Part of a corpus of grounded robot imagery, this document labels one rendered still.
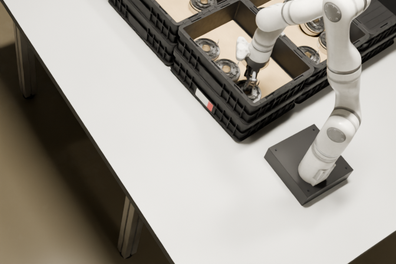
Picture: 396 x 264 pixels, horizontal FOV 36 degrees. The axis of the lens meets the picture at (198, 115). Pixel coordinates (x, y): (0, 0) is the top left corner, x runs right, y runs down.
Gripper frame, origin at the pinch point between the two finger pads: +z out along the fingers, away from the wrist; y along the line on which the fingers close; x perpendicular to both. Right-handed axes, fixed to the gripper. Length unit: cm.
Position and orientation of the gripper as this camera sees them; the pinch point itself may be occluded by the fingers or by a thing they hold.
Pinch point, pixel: (247, 80)
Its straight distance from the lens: 207.9
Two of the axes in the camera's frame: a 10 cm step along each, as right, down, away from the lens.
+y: 0.7, -8.2, 5.7
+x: -9.8, -1.6, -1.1
